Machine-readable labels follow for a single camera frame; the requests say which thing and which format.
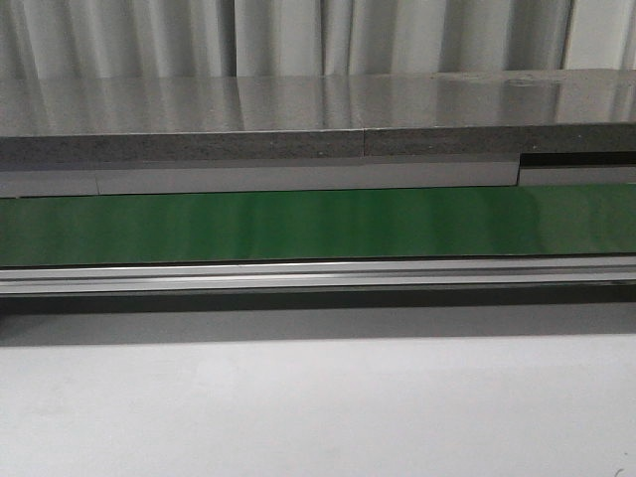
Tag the white pleated curtain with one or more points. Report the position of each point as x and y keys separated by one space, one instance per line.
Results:
x=160 y=39

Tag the aluminium conveyor front rail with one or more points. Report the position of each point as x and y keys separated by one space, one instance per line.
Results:
x=320 y=274

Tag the white conveyor back rail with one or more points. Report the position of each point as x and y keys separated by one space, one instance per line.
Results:
x=286 y=175

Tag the grey stone counter slab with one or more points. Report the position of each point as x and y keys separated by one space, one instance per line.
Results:
x=84 y=123

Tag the green conveyor belt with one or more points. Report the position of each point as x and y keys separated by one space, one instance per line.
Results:
x=299 y=225

